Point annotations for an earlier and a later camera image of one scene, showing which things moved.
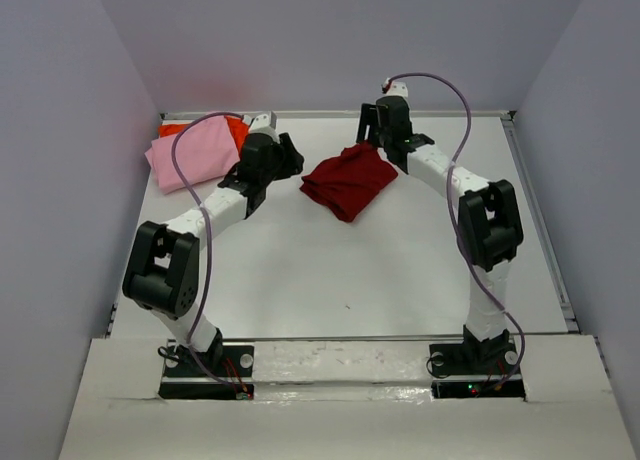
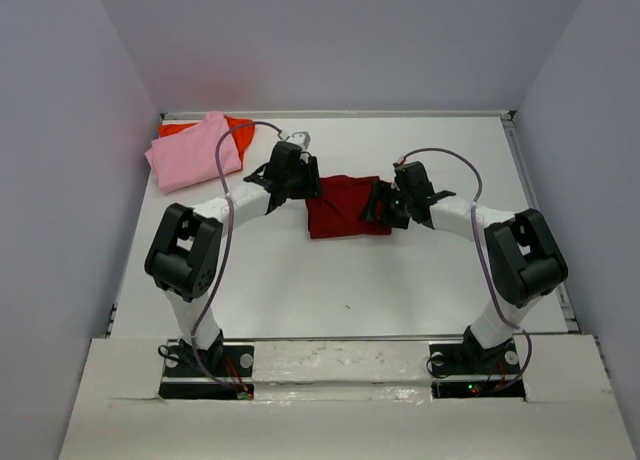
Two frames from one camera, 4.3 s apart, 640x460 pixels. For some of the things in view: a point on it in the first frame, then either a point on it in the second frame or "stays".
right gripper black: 373,128 → 376,200
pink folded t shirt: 205,149 stays
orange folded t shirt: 237,124 stays
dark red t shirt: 343,184 → 337,212
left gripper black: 282,153 → 310,177
